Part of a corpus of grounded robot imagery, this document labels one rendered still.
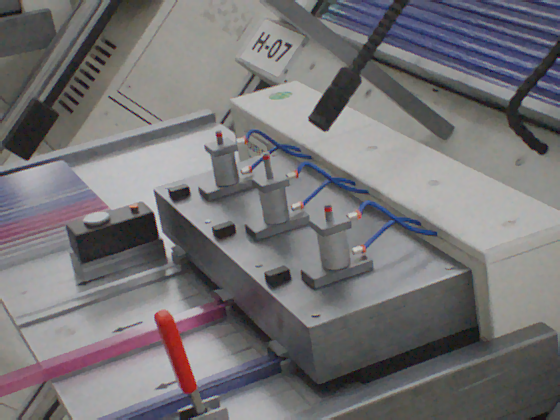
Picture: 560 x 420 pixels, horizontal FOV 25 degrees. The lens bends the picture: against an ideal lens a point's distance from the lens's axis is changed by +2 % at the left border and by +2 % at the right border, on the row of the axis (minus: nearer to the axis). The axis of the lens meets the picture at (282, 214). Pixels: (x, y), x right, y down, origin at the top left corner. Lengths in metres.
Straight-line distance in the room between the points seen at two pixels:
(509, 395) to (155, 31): 1.47
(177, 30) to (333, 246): 1.41
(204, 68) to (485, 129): 1.27
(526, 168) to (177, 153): 0.50
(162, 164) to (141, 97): 0.91
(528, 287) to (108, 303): 0.37
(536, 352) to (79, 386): 0.34
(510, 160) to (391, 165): 0.10
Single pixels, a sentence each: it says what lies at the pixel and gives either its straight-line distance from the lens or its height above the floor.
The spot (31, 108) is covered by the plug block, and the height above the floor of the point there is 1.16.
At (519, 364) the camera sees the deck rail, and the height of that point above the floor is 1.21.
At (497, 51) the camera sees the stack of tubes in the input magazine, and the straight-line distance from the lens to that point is 1.10.
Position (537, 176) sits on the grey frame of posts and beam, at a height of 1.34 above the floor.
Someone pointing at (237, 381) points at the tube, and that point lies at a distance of 0.92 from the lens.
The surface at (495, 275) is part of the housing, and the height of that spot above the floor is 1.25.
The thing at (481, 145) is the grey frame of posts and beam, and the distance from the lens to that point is 1.09.
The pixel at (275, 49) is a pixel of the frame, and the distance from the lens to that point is 1.47.
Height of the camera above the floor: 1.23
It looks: 1 degrees down
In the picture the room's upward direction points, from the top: 34 degrees clockwise
